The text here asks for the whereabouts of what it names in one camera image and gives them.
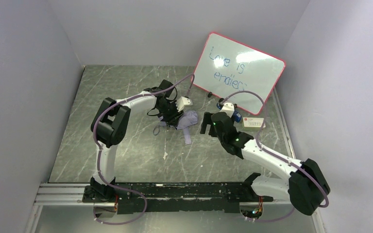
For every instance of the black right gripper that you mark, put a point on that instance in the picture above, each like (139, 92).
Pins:
(212, 127)

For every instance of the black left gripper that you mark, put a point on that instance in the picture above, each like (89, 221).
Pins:
(172, 117)

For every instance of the lilac and black folding umbrella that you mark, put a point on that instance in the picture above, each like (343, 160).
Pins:
(188, 119)

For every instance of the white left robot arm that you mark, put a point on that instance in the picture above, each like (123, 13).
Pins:
(110, 125)

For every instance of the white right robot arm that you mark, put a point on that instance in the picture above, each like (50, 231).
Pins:
(300, 182)

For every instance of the blue whiteboard eraser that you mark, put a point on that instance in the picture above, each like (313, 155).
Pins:
(236, 116)

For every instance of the white paper box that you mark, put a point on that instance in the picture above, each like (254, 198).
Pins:
(253, 122)

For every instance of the red framed whiteboard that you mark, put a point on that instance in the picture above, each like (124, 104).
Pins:
(227, 67)

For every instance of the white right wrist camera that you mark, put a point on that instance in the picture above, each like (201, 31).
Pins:
(228, 108)

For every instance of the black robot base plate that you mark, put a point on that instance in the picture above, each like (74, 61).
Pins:
(130, 198)

